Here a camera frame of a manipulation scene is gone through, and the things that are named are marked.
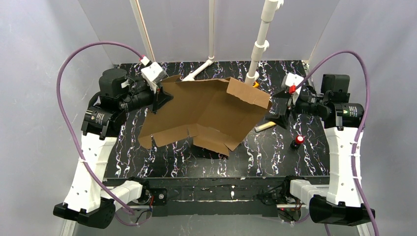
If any brown cardboard box sheet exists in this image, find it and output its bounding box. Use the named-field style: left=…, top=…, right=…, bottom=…
left=138, top=75, right=272, bottom=156

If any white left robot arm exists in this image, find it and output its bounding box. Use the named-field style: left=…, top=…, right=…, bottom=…
left=53, top=68, right=173, bottom=229

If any yellow tape measure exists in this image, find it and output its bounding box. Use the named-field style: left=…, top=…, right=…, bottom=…
left=252, top=81, right=260, bottom=88

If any white wooden corner post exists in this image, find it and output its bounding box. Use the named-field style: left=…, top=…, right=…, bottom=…
left=130, top=0, right=156, bottom=61

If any red black small bottle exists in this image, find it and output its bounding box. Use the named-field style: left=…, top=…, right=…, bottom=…
left=290, top=135, right=304, bottom=150

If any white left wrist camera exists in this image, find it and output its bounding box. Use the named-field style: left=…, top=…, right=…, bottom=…
left=141, top=62, right=168, bottom=93

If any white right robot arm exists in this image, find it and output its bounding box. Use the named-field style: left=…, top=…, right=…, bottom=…
left=267, top=73, right=375, bottom=226

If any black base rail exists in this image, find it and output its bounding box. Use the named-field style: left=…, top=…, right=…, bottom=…
left=119, top=176, right=302, bottom=218

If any white PVC pipe frame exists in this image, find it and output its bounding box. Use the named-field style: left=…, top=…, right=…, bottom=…
left=183, top=0, right=284, bottom=85

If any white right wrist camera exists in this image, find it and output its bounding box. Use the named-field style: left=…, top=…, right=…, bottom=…
left=282, top=73, right=304, bottom=105

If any cream cylindrical stick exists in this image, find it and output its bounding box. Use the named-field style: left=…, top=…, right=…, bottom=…
left=254, top=121, right=276, bottom=132

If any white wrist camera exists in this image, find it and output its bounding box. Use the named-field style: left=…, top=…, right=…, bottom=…
left=282, top=73, right=304, bottom=105
left=141, top=62, right=168, bottom=93

